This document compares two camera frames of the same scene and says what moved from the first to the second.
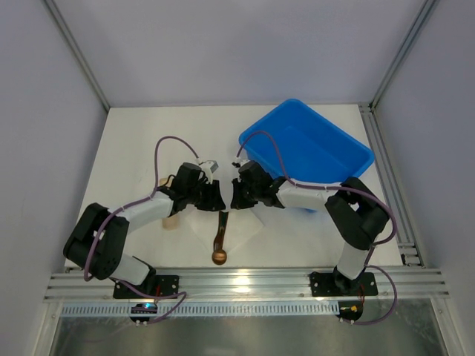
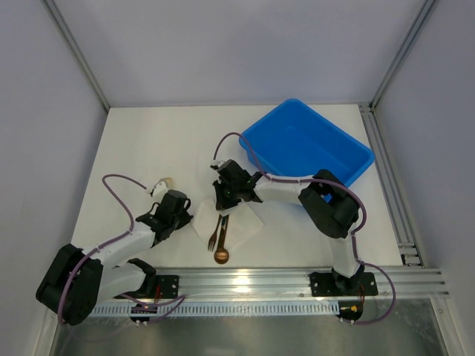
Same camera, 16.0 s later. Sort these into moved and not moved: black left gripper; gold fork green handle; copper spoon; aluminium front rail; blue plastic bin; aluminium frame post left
Moved: black left gripper; gold fork green handle
Not moved: aluminium frame post left; aluminium front rail; copper spoon; blue plastic bin
